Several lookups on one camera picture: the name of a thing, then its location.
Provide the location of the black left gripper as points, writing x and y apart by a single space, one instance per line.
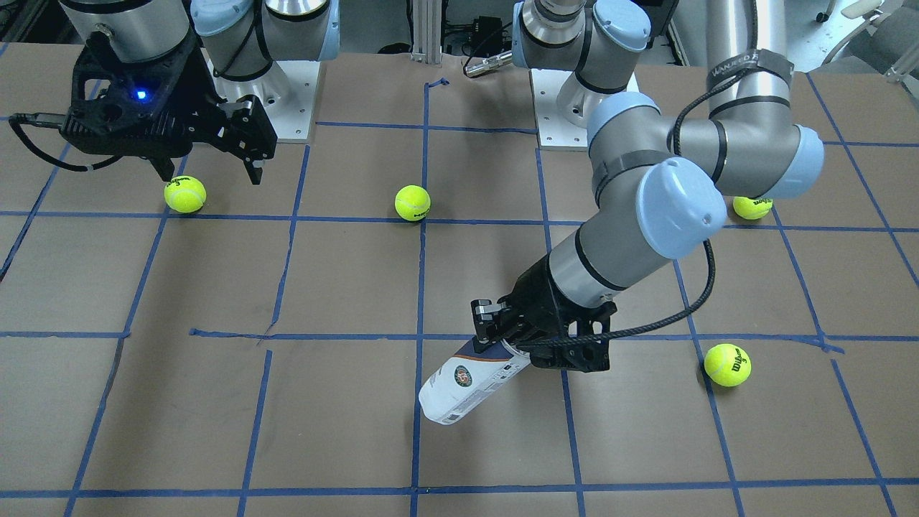
543 302

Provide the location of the clear tennis ball can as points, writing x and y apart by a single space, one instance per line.
468 378

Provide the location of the tennis ball near base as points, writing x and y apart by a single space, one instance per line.
752 208

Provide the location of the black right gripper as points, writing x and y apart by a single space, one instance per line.
203 108

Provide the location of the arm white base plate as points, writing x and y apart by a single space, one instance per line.
288 92
562 107

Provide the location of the silver flashlight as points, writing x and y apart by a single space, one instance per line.
488 65

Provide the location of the tennis ball near table centre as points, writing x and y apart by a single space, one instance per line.
727 365

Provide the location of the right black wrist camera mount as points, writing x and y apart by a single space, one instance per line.
147 109

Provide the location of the tennis ball middle of row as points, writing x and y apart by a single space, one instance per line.
412 202

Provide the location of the tennis ball far end row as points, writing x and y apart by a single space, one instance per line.
185 194

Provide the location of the aluminium frame post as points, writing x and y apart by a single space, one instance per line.
426 31

